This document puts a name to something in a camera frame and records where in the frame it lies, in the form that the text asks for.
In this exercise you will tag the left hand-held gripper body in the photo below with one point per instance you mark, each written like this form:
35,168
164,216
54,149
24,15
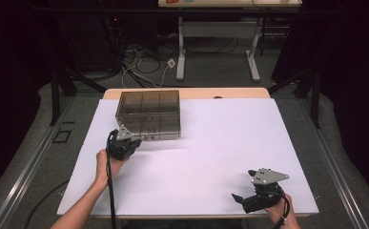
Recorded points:
120,148

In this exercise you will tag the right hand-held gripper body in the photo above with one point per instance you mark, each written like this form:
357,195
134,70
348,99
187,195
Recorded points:
267,176

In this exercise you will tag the smoky transparent drawer box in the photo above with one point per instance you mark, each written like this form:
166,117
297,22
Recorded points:
153,108

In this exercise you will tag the person's left hand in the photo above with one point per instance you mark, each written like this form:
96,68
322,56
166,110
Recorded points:
106,168

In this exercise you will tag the person's right hand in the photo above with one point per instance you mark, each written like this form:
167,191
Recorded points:
280,213

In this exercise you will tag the white table cover sheet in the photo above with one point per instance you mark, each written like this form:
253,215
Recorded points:
204,178

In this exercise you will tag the person's dark clothing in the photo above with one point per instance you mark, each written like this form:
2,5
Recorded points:
185,224

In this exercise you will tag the black metal stand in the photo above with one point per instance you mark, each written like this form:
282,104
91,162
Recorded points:
315,101
55,101

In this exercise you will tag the small dark object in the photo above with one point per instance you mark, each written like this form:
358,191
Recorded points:
217,97

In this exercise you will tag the light wooden table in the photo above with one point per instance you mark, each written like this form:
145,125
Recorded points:
204,93

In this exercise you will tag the white power adapter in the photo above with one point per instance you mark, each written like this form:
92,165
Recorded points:
171,63

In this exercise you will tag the white-legged background desk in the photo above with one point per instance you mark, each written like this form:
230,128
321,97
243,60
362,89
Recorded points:
220,29

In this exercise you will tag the orange object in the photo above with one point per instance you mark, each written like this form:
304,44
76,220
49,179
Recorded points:
171,1

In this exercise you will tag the aluminium floor rail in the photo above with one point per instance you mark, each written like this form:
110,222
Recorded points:
338,171
23,181

